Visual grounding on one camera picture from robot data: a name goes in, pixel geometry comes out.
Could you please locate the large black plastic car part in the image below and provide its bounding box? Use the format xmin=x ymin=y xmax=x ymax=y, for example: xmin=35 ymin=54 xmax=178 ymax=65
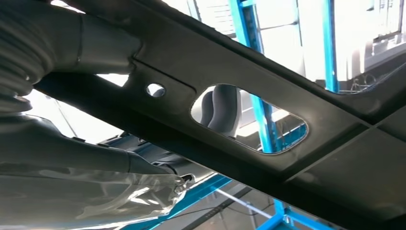
xmin=98 ymin=133 xmax=216 ymax=180

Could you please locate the blue metal shelf rack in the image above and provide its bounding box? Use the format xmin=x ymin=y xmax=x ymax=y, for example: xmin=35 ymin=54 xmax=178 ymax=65
xmin=120 ymin=0 xmax=341 ymax=230

